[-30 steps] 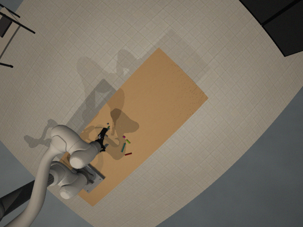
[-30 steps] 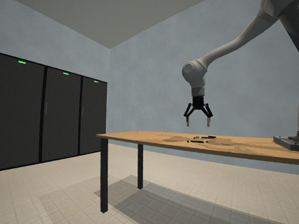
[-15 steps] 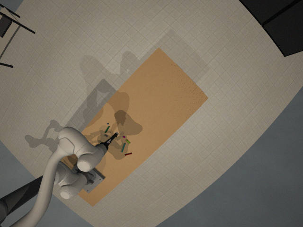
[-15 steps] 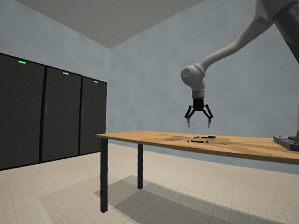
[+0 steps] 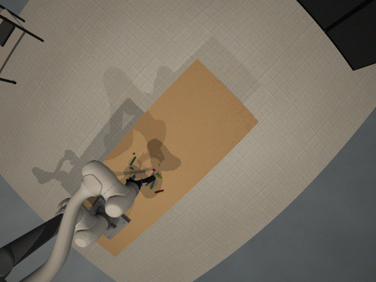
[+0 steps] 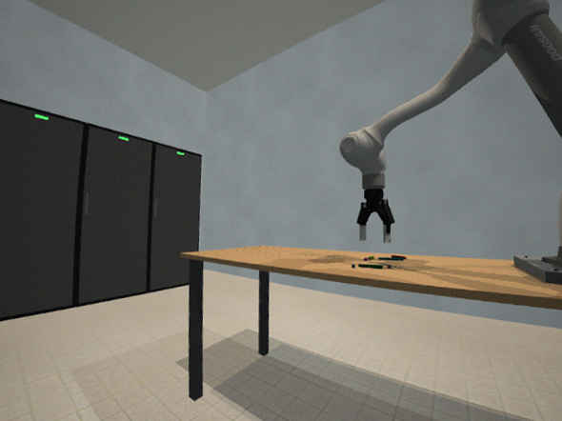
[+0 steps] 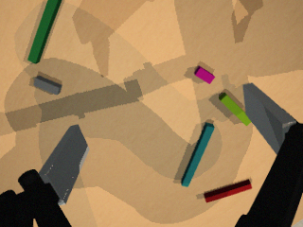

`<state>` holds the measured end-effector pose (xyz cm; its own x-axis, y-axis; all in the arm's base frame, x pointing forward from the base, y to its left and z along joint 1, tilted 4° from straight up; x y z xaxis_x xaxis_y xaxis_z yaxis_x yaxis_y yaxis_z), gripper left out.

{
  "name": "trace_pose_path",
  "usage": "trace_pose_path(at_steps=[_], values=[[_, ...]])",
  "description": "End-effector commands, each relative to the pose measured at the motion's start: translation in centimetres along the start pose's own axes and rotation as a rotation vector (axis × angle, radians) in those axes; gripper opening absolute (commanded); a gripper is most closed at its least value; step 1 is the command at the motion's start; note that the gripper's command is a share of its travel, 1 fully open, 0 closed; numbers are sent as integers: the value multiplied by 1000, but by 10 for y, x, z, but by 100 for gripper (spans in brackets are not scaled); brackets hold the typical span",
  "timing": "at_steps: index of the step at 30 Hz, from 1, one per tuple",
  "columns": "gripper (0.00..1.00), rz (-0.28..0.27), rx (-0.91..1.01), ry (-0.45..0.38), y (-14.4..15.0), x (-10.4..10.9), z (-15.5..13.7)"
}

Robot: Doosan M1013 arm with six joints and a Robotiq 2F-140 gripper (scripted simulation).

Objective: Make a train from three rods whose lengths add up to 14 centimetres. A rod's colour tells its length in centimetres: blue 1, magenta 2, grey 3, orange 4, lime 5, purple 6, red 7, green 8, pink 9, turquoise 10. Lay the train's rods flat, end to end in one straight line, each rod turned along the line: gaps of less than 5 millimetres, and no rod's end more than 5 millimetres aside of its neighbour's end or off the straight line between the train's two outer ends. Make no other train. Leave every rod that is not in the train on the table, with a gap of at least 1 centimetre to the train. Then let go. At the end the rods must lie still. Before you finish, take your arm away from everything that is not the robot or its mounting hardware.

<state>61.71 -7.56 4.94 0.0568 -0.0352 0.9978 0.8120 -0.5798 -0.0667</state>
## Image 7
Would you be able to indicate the grey rectangular block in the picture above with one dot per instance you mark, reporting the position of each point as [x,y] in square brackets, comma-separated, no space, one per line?
[48,85]

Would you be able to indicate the dark red rod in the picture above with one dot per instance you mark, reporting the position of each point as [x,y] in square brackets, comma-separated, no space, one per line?
[227,191]

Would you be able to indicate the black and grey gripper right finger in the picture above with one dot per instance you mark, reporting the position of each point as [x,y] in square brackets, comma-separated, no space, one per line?
[276,203]

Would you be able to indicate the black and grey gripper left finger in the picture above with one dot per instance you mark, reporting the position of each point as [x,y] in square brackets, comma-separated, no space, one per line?
[46,190]

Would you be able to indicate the magenta rod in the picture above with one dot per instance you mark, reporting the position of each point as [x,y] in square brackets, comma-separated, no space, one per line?
[201,73]

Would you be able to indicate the turquoise rod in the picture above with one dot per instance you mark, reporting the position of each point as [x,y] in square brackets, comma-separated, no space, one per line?
[197,154]

